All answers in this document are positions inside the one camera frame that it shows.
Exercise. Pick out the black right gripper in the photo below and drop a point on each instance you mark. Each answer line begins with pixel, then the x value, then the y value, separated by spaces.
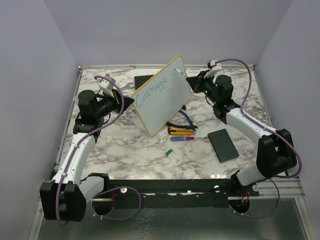
pixel 195 81

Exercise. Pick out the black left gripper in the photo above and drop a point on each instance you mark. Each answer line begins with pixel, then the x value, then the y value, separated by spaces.
pixel 117 100

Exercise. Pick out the white green whiteboard marker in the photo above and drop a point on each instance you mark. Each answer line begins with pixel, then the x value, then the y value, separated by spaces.
pixel 181 73

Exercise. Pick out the yellow framed whiteboard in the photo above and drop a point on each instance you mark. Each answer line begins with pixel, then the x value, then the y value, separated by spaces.
pixel 162 96

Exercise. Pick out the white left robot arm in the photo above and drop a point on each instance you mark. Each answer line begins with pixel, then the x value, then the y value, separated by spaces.
pixel 66 195

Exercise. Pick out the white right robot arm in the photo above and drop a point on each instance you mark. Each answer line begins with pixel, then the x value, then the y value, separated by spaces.
pixel 275 151

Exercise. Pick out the silver open-end wrench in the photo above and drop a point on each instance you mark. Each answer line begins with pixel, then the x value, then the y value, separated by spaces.
pixel 128 86

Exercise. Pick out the small white square device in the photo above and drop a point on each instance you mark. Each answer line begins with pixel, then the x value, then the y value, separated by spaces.
pixel 76 99

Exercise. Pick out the yellow utility knife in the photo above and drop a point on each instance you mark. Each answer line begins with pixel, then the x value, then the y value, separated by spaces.
pixel 179 131

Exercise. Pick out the blue red screwdriver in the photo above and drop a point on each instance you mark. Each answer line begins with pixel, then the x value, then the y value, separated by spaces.
pixel 186 138

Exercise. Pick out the green marker cap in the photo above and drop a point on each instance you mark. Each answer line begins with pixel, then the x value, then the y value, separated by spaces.
pixel 168 152

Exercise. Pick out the large black network switch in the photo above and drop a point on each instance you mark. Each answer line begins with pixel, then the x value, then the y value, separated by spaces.
pixel 140 80

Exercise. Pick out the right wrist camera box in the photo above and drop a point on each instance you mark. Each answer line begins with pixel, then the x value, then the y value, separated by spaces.
pixel 214 65

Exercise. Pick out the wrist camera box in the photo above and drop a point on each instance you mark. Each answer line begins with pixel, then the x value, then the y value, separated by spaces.
pixel 214 65
pixel 106 85

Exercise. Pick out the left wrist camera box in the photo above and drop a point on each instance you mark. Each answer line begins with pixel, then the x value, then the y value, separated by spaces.
pixel 106 85

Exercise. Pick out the small black network switch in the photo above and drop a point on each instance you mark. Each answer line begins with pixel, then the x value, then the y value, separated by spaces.
pixel 223 145

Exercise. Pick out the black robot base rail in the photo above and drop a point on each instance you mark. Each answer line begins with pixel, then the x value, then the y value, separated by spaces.
pixel 164 194

